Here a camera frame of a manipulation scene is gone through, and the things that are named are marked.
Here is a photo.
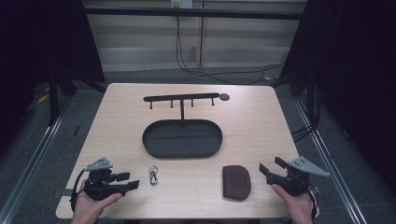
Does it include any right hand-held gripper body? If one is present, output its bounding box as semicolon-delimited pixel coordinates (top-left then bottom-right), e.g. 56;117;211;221
265;156;331;197

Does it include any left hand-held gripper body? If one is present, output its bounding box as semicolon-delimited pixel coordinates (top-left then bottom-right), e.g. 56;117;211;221
83;157;130;202

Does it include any silver carabiner keychain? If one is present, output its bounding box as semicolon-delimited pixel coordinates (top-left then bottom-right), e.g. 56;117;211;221
148;164;159;187

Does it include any brown pouch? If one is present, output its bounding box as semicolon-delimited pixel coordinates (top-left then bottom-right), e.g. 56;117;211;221
221;164;252;202

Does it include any black key rack with tray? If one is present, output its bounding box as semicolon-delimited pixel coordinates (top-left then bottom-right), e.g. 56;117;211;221
142;91;231;160

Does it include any person's right hand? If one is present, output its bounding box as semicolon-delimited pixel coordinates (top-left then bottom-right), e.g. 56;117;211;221
271;183;314;224

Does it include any person's left hand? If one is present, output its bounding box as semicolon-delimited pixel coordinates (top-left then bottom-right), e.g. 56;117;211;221
70;180;123;224

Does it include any black stand leg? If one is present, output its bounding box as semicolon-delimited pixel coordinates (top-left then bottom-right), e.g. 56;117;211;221
47;69;61;126

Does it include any yellow tape piece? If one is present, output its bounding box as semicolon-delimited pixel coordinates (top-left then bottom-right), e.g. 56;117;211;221
35;92;50;105

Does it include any black curtain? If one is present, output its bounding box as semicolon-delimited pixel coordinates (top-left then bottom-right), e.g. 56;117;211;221
278;0;396;195
0;0;106;157

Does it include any black horizontal bar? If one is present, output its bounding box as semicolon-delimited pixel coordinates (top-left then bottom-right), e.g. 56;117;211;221
83;7;307;21

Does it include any left hand-held gripper cable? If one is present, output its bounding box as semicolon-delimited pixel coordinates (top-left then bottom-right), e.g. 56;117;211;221
70;167;90;213

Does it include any hand-held gripper cable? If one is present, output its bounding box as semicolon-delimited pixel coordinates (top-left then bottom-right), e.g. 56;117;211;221
70;167;90;213
307;182;320;220

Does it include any right hand-held gripper cable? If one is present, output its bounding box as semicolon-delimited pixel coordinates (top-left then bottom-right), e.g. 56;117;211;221
307;182;320;220

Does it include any bundle of black floor cables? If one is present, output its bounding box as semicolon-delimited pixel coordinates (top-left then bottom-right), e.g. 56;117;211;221
290;83;322;143

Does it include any metal floor rail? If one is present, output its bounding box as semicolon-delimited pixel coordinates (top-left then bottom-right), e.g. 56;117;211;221
293;96;370;224
0;106;71;224

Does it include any black hanging cable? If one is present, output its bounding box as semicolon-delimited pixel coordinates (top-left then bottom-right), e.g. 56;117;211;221
175;15;285;86

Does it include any white wall outlet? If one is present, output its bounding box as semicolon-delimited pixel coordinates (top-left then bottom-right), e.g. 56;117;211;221
170;0;194;9

